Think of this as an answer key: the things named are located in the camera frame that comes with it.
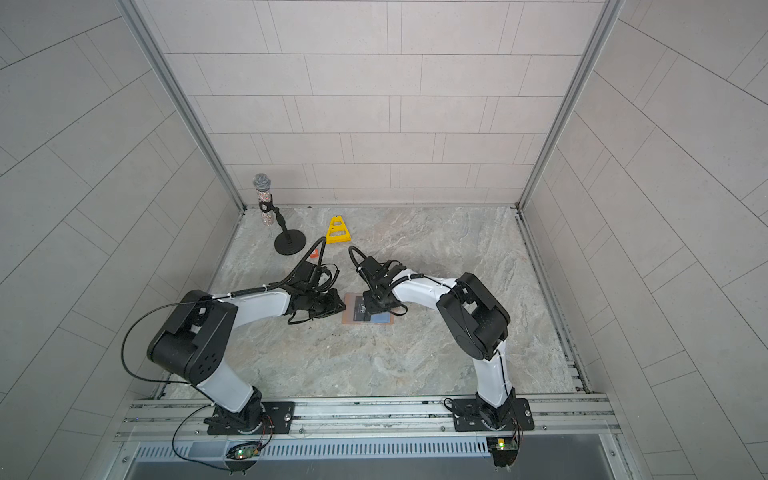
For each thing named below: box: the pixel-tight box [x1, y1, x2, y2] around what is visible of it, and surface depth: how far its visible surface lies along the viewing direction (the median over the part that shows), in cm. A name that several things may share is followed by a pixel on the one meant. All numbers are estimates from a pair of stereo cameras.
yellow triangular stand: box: [326, 215, 352, 244], surface depth 111 cm
